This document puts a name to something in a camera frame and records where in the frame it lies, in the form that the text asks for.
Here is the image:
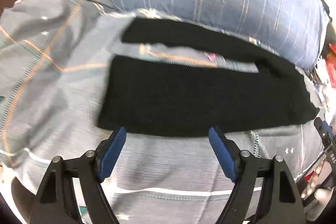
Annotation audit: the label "grey patterned bed sheet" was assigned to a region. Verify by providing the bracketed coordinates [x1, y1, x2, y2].
[0, 0, 326, 224]

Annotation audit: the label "red items beside bed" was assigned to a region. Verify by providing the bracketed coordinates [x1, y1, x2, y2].
[313, 43, 336, 109]

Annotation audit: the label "black pants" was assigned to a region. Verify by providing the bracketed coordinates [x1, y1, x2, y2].
[97, 18, 318, 136]

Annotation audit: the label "operator right hand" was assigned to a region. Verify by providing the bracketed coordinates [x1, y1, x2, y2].
[299, 164, 336, 222]

